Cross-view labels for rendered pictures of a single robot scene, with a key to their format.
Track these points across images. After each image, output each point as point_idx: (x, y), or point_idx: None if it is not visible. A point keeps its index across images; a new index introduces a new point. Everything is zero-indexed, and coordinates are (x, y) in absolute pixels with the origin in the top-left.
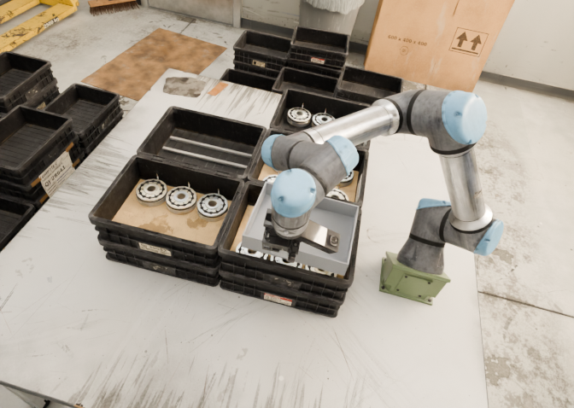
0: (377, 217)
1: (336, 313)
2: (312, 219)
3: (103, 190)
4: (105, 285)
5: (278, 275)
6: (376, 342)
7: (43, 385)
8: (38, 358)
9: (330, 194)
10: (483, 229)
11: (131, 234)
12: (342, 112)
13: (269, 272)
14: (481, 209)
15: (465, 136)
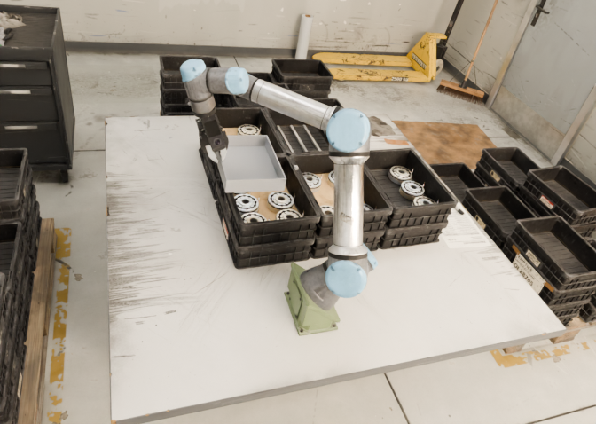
0: None
1: (239, 267)
2: (261, 169)
3: None
4: (181, 157)
5: (228, 200)
6: (233, 302)
7: (110, 160)
8: (123, 153)
9: (329, 209)
10: (336, 256)
11: None
12: (435, 194)
13: (226, 195)
14: (344, 237)
15: (329, 136)
